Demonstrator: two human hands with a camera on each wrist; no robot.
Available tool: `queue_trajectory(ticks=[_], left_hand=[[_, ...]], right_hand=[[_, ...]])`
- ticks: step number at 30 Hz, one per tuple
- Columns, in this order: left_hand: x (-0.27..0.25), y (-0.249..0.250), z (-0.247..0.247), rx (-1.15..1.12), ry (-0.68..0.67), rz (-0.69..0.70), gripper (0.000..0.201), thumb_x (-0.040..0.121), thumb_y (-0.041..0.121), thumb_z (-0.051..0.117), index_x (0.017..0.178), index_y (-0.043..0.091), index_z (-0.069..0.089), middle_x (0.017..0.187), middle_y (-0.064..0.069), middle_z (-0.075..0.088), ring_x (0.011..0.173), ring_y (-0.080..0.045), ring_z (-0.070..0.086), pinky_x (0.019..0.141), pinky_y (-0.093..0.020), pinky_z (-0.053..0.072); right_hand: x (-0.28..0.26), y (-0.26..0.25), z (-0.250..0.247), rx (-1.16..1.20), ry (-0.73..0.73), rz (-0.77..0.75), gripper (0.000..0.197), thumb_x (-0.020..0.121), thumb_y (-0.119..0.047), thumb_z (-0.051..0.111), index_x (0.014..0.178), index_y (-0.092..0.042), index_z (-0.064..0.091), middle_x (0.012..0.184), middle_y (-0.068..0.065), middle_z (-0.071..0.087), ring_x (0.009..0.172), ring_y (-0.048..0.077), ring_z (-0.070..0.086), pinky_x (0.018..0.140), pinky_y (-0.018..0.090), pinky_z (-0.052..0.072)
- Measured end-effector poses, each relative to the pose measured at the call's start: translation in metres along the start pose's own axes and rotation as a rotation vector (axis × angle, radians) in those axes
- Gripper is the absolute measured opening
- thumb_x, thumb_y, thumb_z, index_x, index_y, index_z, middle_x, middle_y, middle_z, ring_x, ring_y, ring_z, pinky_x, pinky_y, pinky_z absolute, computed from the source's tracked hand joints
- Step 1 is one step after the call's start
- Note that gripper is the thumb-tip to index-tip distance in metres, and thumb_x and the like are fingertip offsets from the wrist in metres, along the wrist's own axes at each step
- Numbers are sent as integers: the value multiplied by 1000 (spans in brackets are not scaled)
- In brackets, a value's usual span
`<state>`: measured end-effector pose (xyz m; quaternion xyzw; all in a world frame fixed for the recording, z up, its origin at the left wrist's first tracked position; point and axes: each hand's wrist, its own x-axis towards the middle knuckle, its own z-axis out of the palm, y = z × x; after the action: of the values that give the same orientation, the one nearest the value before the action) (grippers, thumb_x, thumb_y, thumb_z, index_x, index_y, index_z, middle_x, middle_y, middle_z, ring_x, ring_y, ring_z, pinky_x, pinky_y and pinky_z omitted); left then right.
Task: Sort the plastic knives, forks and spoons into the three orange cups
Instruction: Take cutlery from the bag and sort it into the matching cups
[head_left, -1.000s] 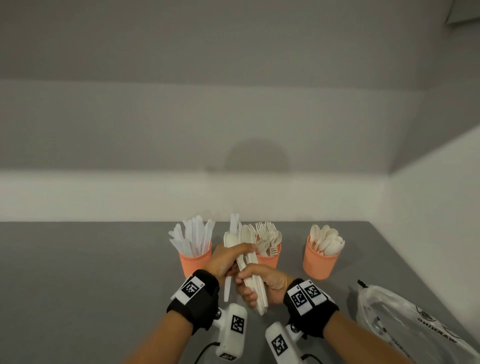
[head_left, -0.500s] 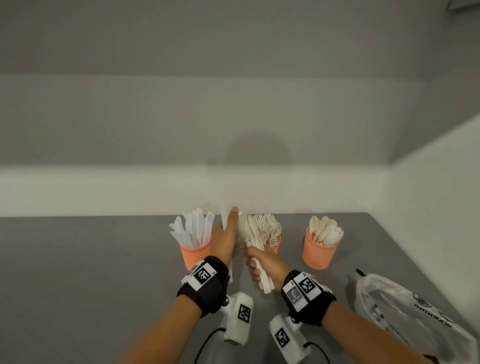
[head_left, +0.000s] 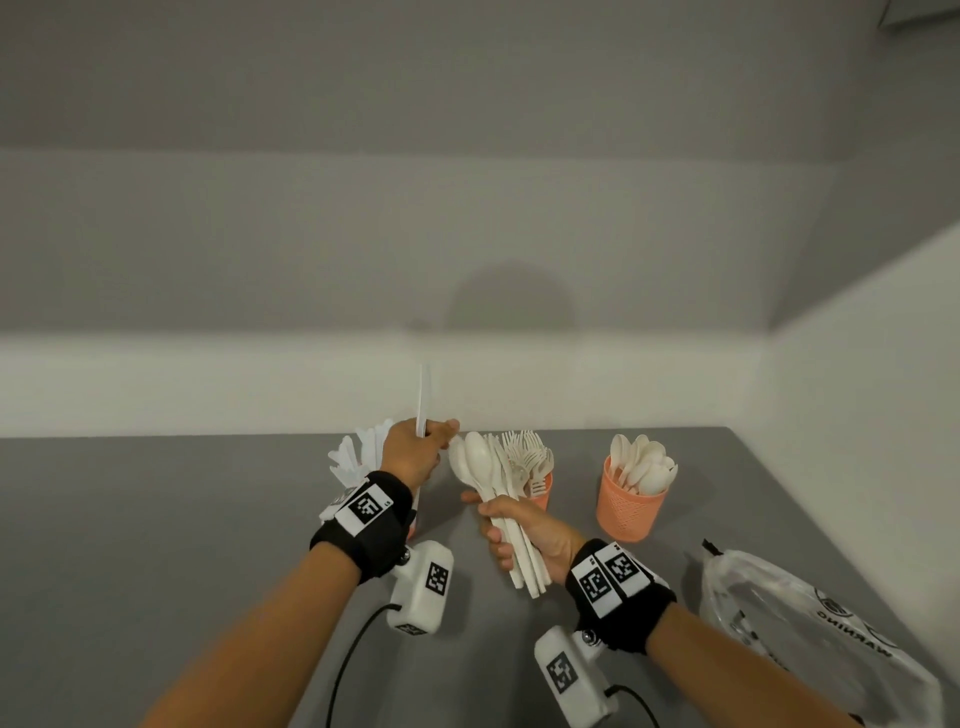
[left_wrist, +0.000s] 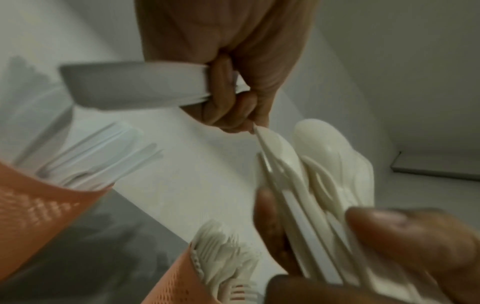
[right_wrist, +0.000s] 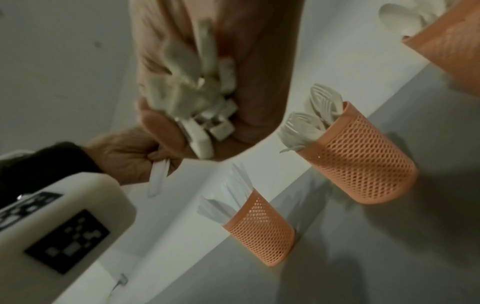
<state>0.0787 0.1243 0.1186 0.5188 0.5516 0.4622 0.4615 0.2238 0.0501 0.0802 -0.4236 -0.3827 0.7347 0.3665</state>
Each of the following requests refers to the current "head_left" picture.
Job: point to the person's left hand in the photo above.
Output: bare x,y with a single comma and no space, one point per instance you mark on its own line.
409,454

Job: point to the person's right hand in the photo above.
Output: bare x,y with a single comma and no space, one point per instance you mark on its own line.
551,540

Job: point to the bunch of white plastic knives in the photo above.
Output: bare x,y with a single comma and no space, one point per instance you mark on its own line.
360,450

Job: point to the white plastic knife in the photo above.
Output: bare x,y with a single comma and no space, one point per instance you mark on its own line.
424,397

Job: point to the bunch of white plastic cutlery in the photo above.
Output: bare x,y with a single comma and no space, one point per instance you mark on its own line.
476,457

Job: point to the bunch of white plastic forks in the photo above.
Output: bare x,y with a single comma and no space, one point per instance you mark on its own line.
529,454

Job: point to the bunch of white plastic spoons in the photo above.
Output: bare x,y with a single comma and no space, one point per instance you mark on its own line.
652,472

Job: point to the clear plastic zip bag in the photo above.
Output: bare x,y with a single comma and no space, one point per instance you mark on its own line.
892,675

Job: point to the person's right forearm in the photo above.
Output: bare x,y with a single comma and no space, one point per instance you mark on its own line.
742,675

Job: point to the person's left forearm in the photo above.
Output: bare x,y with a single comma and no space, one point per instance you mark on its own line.
255,645

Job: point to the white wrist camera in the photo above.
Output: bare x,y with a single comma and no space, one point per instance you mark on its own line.
581,694

